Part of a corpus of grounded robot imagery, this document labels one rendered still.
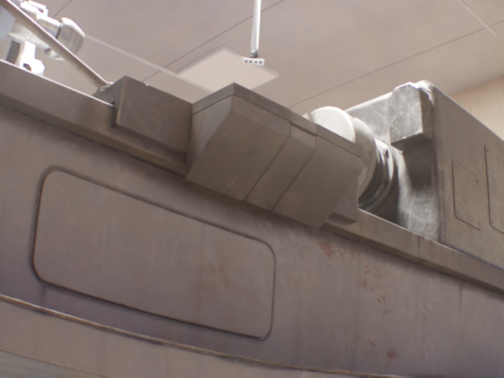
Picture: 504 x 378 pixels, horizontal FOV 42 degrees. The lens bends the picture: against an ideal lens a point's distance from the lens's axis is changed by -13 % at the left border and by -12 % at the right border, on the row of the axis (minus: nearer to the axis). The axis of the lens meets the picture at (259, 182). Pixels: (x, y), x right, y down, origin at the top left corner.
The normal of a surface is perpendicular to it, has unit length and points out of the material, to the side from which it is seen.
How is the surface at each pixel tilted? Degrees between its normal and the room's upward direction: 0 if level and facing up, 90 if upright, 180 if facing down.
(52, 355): 90
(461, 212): 90
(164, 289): 90
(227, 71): 180
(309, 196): 141
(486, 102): 90
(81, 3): 180
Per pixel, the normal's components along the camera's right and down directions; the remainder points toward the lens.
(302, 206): 0.39, 0.56
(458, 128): 0.68, -0.25
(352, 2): -0.05, 0.92
